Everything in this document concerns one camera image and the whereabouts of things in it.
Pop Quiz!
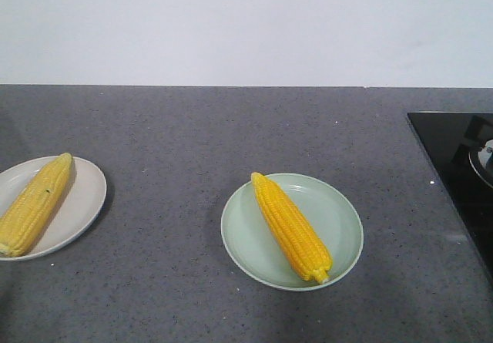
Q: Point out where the gas burner with pan support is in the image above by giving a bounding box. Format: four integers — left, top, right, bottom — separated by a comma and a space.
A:
450, 115, 493, 205

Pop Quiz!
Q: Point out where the orange-yellow corn cob back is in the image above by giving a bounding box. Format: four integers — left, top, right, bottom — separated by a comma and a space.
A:
1, 153, 73, 257

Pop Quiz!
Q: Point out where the bright yellow corn cob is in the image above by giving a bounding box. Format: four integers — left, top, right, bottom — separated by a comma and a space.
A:
250, 172, 333, 284

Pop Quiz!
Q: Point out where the black glass gas hob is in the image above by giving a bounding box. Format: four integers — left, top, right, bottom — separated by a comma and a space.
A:
407, 111, 492, 274

